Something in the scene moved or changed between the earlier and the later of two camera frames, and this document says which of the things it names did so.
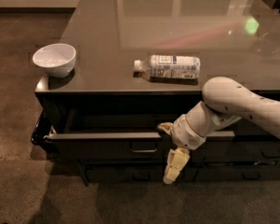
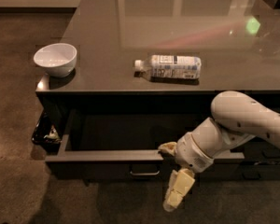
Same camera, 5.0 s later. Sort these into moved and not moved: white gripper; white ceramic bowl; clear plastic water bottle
Moved: white gripper
Not moved: white ceramic bowl; clear plastic water bottle
